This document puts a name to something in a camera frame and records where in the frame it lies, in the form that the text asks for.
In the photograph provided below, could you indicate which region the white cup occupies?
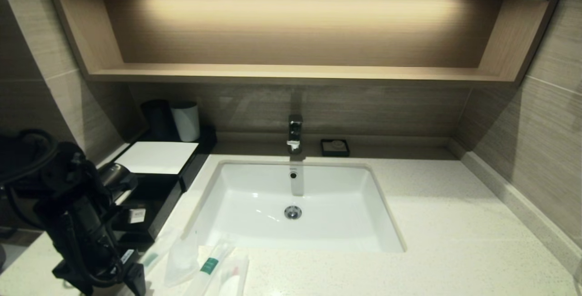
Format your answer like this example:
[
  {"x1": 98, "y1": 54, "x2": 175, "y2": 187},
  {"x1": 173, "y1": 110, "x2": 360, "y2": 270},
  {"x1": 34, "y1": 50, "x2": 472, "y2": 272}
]
[{"x1": 171, "y1": 101, "x2": 201, "y2": 142}]

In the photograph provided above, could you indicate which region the crumpled clear plastic packet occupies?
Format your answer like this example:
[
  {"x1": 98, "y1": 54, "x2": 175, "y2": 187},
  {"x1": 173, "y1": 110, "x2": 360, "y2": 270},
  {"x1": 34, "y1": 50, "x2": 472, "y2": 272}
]
[{"x1": 164, "y1": 232, "x2": 201, "y2": 287}]

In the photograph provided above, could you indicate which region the wooden wall shelf niche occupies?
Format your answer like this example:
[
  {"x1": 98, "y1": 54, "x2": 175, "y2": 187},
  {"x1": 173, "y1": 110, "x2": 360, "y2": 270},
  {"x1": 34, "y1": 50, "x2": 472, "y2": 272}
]
[{"x1": 41, "y1": 0, "x2": 564, "y2": 87}]

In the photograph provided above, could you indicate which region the chrome faucet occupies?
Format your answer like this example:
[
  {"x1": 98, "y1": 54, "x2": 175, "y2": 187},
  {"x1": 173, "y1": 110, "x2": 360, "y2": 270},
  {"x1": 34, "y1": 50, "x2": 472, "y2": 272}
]
[{"x1": 286, "y1": 114, "x2": 304, "y2": 154}]

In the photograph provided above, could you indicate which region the long clear packet green print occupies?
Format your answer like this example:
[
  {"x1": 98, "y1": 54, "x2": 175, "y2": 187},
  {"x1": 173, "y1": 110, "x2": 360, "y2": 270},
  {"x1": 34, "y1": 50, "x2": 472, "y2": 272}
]
[{"x1": 139, "y1": 228, "x2": 180, "y2": 270}]

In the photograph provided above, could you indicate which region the toothbrush packet dark green band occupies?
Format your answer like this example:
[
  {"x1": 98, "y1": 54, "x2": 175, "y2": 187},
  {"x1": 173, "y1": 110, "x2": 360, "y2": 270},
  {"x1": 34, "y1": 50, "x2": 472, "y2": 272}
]
[{"x1": 182, "y1": 241, "x2": 237, "y2": 296}]

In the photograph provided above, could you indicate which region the black cup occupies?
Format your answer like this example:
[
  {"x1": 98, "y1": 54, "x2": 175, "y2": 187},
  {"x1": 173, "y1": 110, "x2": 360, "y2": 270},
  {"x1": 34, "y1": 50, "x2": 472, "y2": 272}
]
[{"x1": 141, "y1": 99, "x2": 177, "y2": 141}]

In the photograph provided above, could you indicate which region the flat packet with cotton swabs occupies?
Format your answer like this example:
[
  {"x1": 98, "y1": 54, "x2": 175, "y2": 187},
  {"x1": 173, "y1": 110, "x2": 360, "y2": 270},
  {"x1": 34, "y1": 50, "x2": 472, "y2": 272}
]
[{"x1": 218, "y1": 255, "x2": 251, "y2": 296}]

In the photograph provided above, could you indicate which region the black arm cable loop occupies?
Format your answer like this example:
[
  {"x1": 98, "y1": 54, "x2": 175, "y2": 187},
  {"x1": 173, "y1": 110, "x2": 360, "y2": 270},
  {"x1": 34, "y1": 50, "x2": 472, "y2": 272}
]
[{"x1": 0, "y1": 129, "x2": 60, "y2": 185}]

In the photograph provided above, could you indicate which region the black soap dish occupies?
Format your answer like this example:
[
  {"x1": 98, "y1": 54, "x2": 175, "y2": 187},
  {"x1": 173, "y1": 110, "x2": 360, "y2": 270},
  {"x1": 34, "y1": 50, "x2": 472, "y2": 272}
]
[{"x1": 321, "y1": 139, "x2": 351, "y2": 157}]

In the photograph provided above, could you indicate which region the white ceramic sink basin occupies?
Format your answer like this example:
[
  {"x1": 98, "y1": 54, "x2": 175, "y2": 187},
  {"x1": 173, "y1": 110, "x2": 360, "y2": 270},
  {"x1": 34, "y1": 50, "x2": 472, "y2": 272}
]
[{"x1": 182, "y1": 160, "x2": 406, "y2": 253}]

